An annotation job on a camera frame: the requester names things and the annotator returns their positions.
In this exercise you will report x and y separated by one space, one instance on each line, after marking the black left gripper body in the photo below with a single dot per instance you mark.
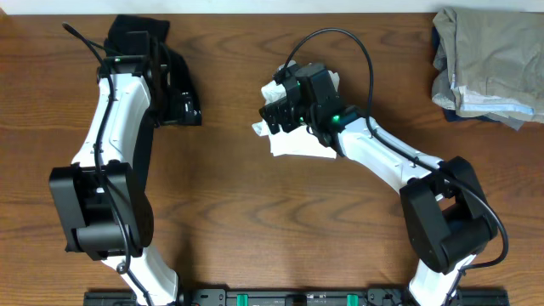
175 112

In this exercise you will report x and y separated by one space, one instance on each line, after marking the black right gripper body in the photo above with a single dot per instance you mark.
289 116

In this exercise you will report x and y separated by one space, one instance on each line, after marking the white t-shirt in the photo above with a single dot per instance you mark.
297 142

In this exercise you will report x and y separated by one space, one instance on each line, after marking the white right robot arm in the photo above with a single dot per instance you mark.
450 225

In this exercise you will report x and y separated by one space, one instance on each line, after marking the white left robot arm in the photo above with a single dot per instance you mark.
100 198

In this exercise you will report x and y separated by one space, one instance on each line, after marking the black garment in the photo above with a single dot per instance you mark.
179 70

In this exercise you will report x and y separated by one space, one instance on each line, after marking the light blue folded cloth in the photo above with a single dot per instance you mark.
498 102

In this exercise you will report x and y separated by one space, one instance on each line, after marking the khaki grey garment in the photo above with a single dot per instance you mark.
474 44

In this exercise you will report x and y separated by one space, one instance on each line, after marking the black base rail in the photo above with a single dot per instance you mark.
370 297

